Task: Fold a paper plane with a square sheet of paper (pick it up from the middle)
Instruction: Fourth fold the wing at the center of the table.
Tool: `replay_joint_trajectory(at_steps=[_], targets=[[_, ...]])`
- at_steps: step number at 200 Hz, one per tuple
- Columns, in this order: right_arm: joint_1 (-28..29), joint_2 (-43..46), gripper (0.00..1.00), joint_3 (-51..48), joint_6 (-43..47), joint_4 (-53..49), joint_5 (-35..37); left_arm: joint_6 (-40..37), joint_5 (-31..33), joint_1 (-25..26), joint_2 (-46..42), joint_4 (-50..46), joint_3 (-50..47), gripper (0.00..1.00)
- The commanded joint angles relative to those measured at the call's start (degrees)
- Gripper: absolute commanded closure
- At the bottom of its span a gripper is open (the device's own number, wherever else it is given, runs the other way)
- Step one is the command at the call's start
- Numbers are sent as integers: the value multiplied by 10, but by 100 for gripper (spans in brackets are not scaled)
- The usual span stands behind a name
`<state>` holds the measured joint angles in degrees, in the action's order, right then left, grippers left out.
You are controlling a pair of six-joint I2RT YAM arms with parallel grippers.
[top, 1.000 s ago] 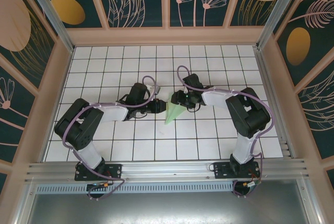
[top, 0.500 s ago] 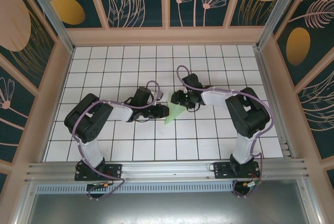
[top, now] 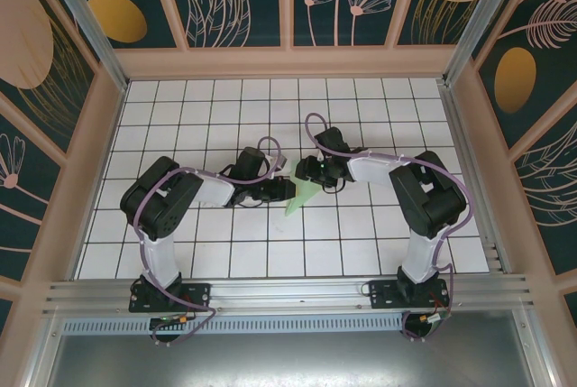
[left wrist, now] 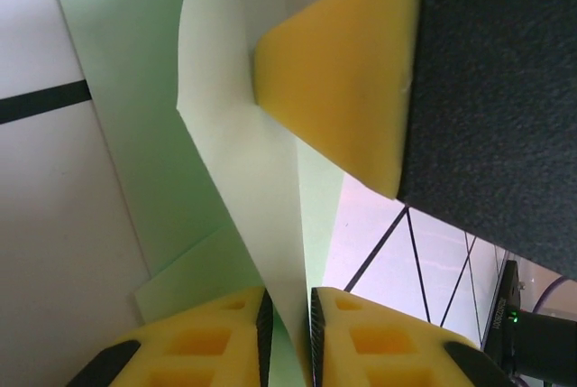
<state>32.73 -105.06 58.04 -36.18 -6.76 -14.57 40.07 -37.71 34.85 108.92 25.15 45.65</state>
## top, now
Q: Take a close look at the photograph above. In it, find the slotted grey cable duct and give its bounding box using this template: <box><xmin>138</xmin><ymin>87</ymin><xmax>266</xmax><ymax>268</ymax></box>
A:
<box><xmin>61</xmin><ymin>312</ymin><xmax>406</xmax><ymax>335</ymax></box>

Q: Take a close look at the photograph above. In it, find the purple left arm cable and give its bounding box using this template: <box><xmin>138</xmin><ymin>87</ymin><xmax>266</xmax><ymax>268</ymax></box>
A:
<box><xmin>134</xmin><ymin>135</ymin><xmax>286</xmax><ymax>348</ymax></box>

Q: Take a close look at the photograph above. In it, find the grey metal sheet panel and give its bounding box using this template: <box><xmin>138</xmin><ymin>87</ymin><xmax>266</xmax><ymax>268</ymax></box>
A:
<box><xmin>42</xmin><ymin>331</ymin><xmax>551</xmax><ymax>387</ymax></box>

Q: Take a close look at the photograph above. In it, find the aluminium side rail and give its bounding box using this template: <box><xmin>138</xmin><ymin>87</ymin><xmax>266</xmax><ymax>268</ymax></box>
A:
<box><xmin>437</xmin><ymin>82</ymin><xmax>513</xmax><ymax>276</ymax></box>

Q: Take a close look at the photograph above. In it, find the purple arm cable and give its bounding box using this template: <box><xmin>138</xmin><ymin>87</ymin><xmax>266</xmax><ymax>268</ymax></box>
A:
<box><xmin>134</xmin><ymin>135</ymin><xmax>286</xmax><ymax>348</ymax></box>
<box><xmin>304</xmin><ymin>112</ymin><xmax>475</xmax><ymax>344</ymax></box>

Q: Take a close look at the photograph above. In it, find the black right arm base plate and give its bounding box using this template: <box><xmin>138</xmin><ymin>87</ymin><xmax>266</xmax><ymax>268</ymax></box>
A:
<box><xmin>368</xmin><ymin>279</ymin><xmax>452</xmax><ymax>311</ymax></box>

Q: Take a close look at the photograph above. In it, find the long aluminium mounting rail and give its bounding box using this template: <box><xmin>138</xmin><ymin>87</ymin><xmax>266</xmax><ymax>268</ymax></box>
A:
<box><xmin>42</xmin><ymin>272</ymin><xmax>536</xmax><ymax>317</ymax></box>

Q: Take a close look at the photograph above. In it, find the aluminium corner post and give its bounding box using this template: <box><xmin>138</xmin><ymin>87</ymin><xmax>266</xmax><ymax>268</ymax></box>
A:
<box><xmin>34</xmin><ymin>0</ymin><xmax>131</xmax><ymax>91</ymax></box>
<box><xmin>443</xmin><ymin>0</ymin><xmax>528</xmax><ymax>87</ymax></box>

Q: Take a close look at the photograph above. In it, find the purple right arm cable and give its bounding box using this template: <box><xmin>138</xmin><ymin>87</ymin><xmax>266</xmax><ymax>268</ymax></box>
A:
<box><xmin>304</xmin><ymin>112</ymin><xmax>475</xmax><ymax>344</ymax></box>

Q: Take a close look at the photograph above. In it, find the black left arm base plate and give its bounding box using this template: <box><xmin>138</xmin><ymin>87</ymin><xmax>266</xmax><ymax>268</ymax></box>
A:
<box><xmin>128</xmin><ymin>279</ymin><xmax>213</xmax><ymax>314</ymax></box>

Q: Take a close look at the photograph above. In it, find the light green cloth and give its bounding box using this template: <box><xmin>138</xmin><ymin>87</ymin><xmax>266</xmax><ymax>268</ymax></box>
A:
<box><xmin>283</xmin><ymin>160</ymin><xmax>320</xmax><ymax>217</ymax></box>

